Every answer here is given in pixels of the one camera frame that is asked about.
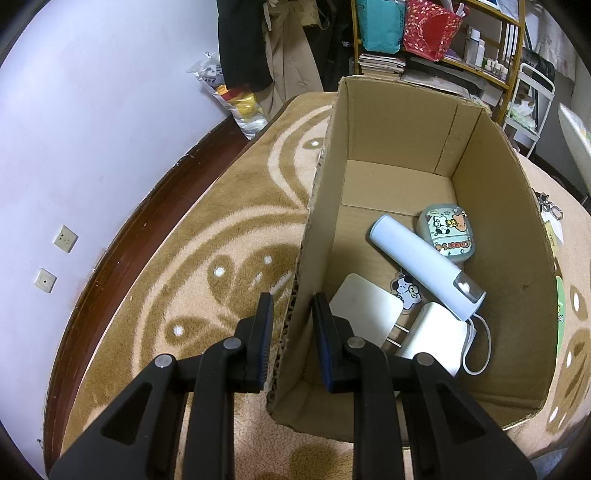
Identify stack of books left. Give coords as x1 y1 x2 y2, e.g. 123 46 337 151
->
358 53 406 79

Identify lower wall socket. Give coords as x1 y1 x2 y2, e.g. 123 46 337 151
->
34 268 57 294

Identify wall socket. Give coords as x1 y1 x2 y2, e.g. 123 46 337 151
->
34 268 57 294
53 225 78 253

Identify black key bunch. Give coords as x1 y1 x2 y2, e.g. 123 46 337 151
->
533 190 564 222

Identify white cylindrical bottle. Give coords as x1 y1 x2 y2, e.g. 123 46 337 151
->
369 215 486 321

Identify white square pad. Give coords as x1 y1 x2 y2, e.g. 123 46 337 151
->
329 273 418 347

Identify white bottles on shelf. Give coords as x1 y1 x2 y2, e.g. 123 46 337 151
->
464 26 509 81

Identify green cartoon earbud case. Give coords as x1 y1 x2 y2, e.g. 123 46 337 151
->
416 204 476 264

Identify snack plastic bag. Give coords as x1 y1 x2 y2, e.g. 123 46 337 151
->
188 51 267 140

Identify beige trench coat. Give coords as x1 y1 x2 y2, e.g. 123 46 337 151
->
256 1 324 118

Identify brown cardboard box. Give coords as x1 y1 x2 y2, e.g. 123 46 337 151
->
264 74 560 444

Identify red patterned gift bag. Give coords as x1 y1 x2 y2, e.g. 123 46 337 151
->
403 0 470 62

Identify cartoon dog sticker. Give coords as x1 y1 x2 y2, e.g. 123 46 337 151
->
390 271 423 312

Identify wooden bookshelf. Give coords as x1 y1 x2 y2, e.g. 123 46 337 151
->
351 1 525 124

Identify black hanging coat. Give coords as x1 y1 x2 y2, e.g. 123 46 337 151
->
216 0 273 92

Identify teal bag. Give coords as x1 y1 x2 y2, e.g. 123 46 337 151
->
356 0 406 54

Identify white power adapter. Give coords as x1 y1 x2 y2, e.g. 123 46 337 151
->
386 302 492 376

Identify white metal cart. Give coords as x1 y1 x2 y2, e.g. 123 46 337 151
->
503 63 555 158

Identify beige brown patterned rug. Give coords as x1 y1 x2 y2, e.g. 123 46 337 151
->
61 78 590 479

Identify upper wall socket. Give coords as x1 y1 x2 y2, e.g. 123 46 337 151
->
53 225 78 253

